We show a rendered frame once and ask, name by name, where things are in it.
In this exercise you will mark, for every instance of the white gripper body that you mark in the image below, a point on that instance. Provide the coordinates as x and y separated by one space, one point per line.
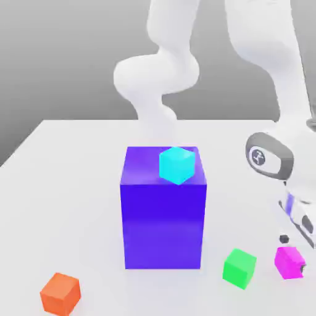
300 226

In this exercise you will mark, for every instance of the small orange cube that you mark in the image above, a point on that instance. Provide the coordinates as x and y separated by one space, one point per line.
60 293

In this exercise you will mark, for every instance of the small magenta cube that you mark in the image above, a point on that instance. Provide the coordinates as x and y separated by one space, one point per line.
289 262

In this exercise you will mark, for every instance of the small cyan cube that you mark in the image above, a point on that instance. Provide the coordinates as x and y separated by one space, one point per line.
176 165

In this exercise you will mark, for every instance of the small green cube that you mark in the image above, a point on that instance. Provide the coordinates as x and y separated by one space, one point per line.
239 268

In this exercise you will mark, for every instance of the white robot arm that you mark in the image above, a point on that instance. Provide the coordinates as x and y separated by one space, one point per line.
158 74

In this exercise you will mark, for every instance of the large blue box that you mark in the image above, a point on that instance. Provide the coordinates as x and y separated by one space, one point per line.
163 222

